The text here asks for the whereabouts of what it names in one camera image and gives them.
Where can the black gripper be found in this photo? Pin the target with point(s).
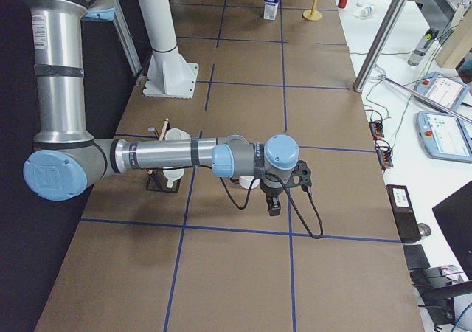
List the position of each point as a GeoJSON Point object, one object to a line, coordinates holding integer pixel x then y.
{"type": "Point", "coordinates": [270, 189]}

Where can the white mug black handle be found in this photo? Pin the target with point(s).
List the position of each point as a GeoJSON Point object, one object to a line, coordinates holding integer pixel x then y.
{"type": "Point", "coordinates": [248, 182]}

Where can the blue white milk carton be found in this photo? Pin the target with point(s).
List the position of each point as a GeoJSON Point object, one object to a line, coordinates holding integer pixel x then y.
{"type": "Point", "coordinates": [270, 9]}

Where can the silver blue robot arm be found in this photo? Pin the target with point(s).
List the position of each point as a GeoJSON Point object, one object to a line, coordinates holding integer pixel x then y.
{"type": "Point", "coordinates": [67, 158]}

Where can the white cup on rack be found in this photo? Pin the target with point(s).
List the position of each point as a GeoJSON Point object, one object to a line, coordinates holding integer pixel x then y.
{"type": "Point", "coordinates": [172, 174]}

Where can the white cup upper rack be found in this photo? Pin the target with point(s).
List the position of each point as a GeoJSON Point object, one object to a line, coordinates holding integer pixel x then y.
{"type": "Point", "coordinates": [176, 134]}

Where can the orange terminal block lower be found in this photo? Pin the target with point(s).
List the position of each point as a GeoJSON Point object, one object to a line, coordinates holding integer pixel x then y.
{"type": "Point", "coordinates": [384, 154]}

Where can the orange terminal block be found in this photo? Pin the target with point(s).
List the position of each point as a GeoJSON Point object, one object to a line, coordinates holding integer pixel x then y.
{"type": "Point", "coordinates": [377, 129]}
{"type": "Point", "coordinates": [384, 154]}

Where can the orange terminal block upper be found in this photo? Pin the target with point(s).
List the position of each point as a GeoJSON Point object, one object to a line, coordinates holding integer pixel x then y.
{"type": "Point", "coordinates": [377, 129]}

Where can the black power box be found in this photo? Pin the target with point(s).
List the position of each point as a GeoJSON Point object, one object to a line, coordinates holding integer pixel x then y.
{"type": "Point", "coordinates": [403, 213]}

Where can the wooden stick in rack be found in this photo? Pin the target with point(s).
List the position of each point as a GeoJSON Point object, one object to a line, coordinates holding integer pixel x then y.
{"type": "Point", "coordinates": [159, 135]}

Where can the black monitor corner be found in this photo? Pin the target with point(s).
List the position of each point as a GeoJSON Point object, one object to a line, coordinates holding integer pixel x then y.
{"type": "Point", "coordinates": [453, 215]}

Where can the lower teach pendant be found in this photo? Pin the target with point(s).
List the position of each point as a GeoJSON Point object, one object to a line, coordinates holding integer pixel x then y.
{"type": "Point", "coordinates": [444, 137]}

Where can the teach pendant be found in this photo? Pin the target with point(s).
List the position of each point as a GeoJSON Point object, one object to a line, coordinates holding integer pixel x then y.
{"type": "Point", "coordinates": [444, 90]}
{"type": "Point", "coordinates": [444, 137]}

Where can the yellow wooden stand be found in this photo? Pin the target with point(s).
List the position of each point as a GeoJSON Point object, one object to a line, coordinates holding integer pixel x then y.
{"type": "Point", "coordinates": [312, 14]}

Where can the upper teach pendant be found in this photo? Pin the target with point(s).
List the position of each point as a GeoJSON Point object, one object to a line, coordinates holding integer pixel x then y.
{"type": "Point", "coordinates": [444, 90]}

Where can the small white bottle lying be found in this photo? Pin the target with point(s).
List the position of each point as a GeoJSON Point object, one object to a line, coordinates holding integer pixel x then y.
{"type": "Point", "coordinates": [365, 12]}

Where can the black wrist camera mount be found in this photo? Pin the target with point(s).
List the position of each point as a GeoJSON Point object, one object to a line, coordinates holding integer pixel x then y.
{"type": "Point", "coordinates": [300, 177]}

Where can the black wire mug rack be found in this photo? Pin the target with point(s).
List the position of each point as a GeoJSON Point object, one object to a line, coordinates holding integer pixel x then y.
{"type": "Point", "coordinates": [157, 183]}

